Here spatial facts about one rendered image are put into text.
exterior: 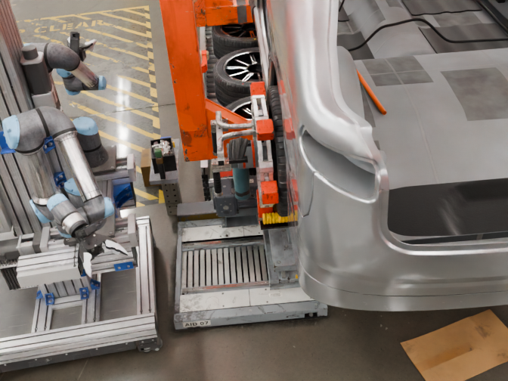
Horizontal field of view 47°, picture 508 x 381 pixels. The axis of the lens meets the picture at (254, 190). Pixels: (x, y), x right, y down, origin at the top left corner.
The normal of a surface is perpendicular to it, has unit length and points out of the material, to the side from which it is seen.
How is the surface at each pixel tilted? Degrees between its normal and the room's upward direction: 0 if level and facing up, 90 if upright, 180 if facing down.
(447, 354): 1
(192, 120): 90
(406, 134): 22
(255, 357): 0
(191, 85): 90
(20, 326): 0
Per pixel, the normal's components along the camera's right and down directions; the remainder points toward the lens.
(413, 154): -0.02, -0.48
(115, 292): -0.05, -0.77
